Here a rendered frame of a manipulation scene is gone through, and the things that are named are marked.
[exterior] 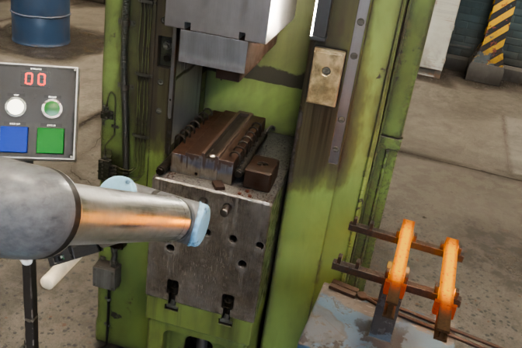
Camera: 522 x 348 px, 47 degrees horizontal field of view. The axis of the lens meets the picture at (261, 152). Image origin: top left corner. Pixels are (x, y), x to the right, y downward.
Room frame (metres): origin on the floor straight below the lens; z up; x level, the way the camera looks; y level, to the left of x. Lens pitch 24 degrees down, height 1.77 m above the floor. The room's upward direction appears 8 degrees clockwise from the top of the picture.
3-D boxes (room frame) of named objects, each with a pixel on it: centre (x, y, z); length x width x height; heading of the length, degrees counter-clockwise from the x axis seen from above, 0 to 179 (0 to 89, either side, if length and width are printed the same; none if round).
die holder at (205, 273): (1.85, 0.08, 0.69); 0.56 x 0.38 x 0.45; 169
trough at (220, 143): (1.85, 0.11, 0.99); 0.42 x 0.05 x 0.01; 169
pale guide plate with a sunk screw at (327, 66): (1.71, -0.16, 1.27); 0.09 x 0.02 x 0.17; 79
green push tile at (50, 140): (1.57, 0.61, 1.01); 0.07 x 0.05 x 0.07; 104
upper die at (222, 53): (1.85, 0.14, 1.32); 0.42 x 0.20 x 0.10; 169
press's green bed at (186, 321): (1.85, 0.08, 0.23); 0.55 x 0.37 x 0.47; 169
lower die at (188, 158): (1.85, 0.14, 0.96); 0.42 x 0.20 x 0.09; 169
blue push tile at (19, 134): (1.54, 0.71, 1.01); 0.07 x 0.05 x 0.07; 104
